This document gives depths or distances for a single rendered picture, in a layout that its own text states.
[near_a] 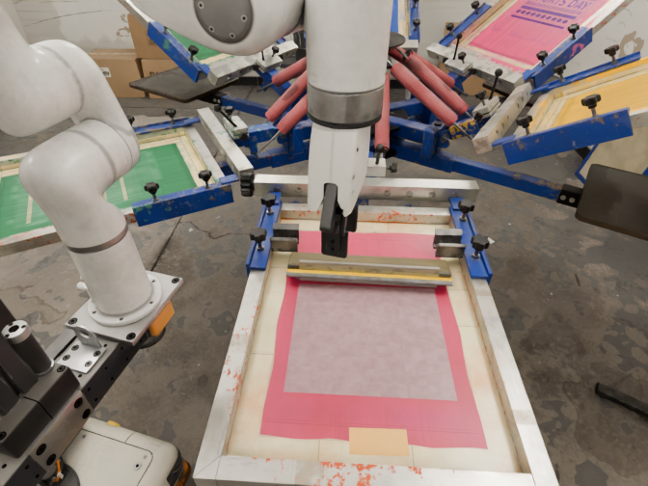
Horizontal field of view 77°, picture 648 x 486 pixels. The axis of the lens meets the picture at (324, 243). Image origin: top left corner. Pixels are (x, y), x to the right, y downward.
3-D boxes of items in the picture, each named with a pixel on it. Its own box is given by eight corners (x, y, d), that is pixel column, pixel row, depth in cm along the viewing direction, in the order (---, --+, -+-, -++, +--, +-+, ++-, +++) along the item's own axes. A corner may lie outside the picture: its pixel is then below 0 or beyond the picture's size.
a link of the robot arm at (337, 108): (323, 62, 44) (323, 88, 46) (296, 90, 37) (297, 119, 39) (392, 67, 42) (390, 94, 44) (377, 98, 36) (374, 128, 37)
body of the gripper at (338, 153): (323, 80, 45) (322, 170, 52) (292, 115, 37) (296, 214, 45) (391, 87, 43) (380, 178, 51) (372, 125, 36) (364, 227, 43)
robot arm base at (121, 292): (59, 314, 72) (17, 248, 63) (107, 267, 82) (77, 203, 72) (135, 334, 69) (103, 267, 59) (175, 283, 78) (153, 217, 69)
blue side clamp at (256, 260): (267, 284, 105) (264, 264, 101) (248, 283, 106) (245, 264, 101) (283, 216, 129) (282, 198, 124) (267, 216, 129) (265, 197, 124)
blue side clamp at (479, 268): (485, 293, 103) (493, 274, 99) (466, 292, 103) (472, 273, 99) (461, 222, 126) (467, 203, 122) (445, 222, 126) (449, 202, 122)
